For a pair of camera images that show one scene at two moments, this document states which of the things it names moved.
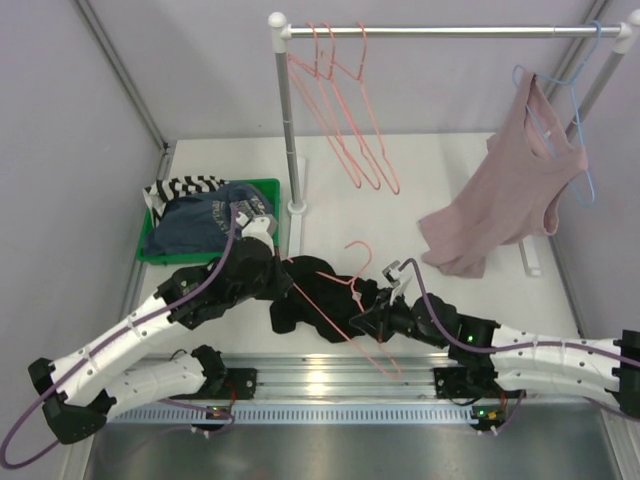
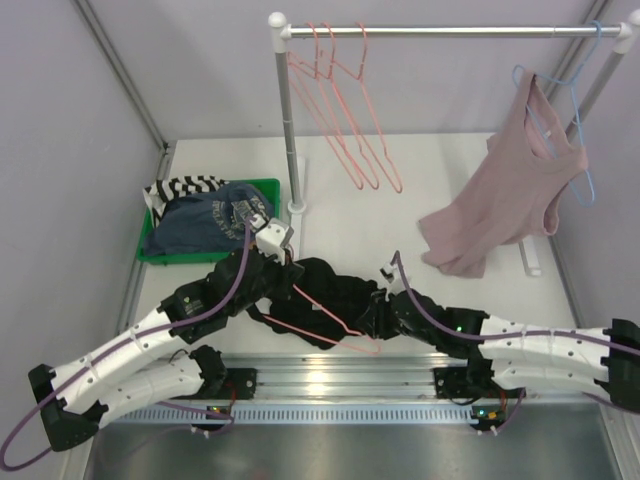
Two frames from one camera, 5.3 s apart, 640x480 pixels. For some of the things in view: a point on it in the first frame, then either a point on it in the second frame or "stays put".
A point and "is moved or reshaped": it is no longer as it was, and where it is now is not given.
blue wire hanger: [517, 69] stays put
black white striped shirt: [163, 190] stays put
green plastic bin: [271, 186] stays put
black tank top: [322, 300] is moved or reshaped
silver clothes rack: [624, 38] stays put
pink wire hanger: [352, 281] to [379, 347]
